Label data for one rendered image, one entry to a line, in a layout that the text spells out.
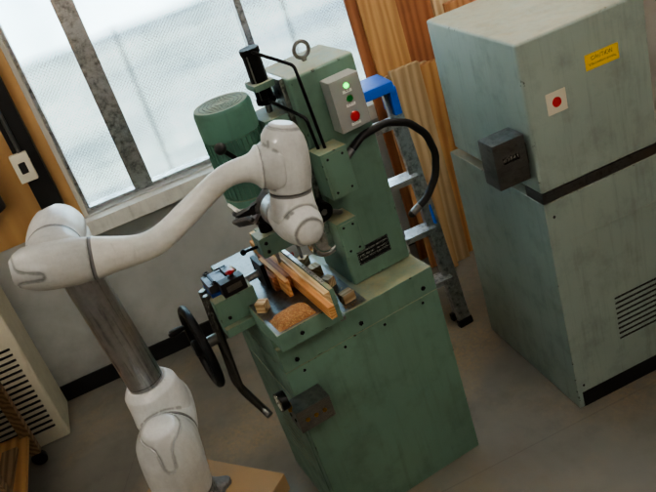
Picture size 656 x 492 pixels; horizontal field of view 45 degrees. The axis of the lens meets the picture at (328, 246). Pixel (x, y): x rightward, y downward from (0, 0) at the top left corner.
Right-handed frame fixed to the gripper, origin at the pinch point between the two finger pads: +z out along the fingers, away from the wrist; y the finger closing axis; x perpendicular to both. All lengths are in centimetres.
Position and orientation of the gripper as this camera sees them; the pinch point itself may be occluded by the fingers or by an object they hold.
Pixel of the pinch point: (246, 185)
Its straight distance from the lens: 219.3
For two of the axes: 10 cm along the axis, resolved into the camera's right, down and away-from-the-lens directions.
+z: -4.5, -3.1, 8.4
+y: 5.2, -8.5, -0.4
